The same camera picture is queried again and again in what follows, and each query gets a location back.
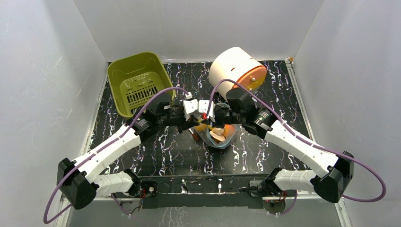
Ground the white round toy food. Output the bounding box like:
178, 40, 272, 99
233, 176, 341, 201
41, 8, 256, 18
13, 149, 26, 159
209, 128, 225, 143

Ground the clear zip top bag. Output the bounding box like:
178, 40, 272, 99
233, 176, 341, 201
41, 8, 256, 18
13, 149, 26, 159
191, 123, 240, 149

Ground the small orange toy fruit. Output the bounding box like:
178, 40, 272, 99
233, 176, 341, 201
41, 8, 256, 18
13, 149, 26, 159
194, 123, 209, 131

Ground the olive green plastic basket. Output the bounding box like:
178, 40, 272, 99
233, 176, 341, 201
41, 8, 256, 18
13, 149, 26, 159
107, 52, 173, 118

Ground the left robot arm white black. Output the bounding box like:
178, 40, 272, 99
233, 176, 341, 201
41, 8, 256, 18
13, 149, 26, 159
58, 99, 209, 210

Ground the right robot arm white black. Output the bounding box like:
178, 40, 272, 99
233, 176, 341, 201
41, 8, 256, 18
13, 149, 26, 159
210, 87, 353, 203

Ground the red white marker pen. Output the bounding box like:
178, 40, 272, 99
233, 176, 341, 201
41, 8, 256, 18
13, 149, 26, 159
188, 129, 200, 141

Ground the white orange cylindrical appliance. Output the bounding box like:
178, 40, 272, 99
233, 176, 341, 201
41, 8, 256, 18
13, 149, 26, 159
208, 47, 267, 92

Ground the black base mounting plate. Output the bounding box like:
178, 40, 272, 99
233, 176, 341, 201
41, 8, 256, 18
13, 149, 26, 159
141, 174, 287, 209

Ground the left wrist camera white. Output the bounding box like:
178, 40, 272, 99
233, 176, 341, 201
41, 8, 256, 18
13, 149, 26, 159
182, 92, 199, 121

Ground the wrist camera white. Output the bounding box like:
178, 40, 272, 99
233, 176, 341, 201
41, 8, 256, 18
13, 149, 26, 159
182, 92, 199, 121
198, 100, 215, 122

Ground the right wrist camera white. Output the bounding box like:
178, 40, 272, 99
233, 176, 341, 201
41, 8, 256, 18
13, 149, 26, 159
198, 100, 215, 122

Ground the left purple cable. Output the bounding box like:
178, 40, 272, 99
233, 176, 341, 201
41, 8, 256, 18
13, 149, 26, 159
43, 87, 192, 225

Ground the purple cable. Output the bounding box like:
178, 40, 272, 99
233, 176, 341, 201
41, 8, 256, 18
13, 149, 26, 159
205, 78, 387, 203
43, 87, 192, 225

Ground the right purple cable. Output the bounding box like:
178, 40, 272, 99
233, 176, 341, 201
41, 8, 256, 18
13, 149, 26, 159
205, 78, 387, 203

